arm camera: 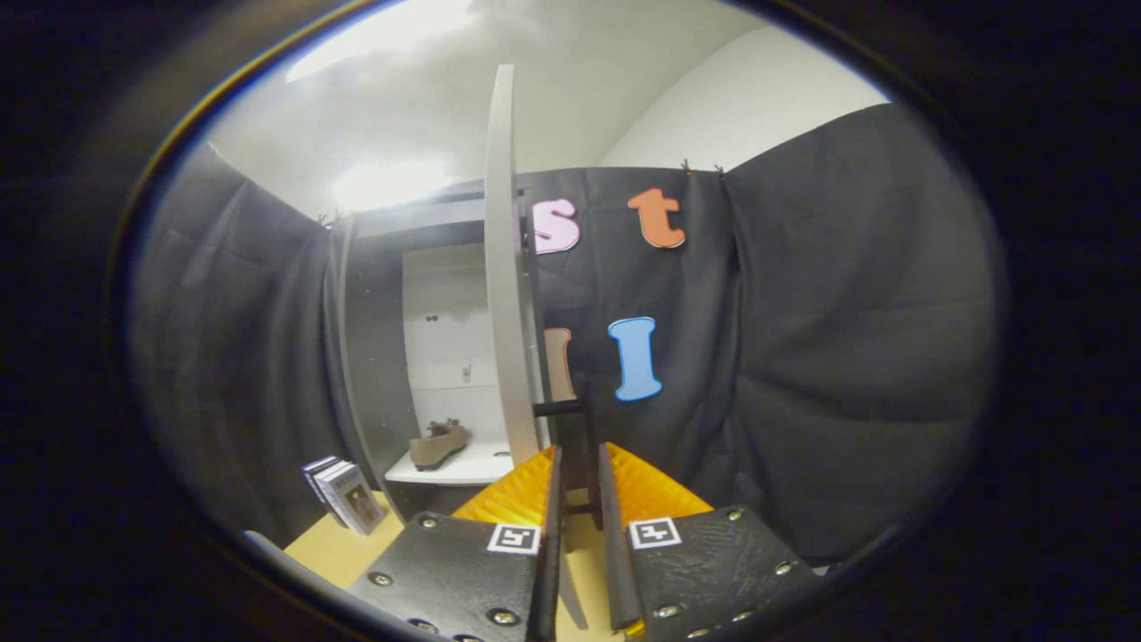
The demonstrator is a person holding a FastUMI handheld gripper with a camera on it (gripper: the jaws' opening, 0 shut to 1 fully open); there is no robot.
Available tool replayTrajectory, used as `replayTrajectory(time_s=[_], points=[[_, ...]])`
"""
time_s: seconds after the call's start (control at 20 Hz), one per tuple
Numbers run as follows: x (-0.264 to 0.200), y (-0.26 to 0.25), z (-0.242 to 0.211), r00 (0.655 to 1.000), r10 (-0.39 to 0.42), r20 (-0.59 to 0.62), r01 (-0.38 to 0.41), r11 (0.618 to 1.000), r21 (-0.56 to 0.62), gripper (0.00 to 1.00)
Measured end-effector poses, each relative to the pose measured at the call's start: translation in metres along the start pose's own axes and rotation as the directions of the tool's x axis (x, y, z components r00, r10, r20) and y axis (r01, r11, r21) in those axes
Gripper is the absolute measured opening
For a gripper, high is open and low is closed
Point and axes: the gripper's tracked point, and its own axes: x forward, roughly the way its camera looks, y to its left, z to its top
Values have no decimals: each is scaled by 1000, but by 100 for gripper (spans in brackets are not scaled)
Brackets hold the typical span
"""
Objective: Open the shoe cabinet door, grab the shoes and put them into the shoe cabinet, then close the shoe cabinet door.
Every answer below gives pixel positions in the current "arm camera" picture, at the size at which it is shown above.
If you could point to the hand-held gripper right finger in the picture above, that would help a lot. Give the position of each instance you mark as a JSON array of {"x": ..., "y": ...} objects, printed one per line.
[{"x": 613, "y": 553}]

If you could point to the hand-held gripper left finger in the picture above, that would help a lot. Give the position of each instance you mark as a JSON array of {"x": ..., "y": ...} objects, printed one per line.
[{"x": 548, "y": 553}]

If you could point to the brown fuzzy shoe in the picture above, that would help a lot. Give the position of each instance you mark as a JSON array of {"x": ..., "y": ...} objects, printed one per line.
[{"x": 439, "y": 444}]

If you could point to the grey shoe cabinet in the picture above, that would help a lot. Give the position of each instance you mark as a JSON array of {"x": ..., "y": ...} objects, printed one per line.
[{"x": 379, "y": 357}]

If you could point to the light grey shoe cabinet door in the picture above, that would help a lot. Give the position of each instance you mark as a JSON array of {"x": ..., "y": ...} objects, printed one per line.
[{"x": 504, "y": 267}]

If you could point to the black backdrop cloth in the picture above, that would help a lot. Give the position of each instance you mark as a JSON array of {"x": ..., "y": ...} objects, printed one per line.
[{"x": 802, "y": 357}]

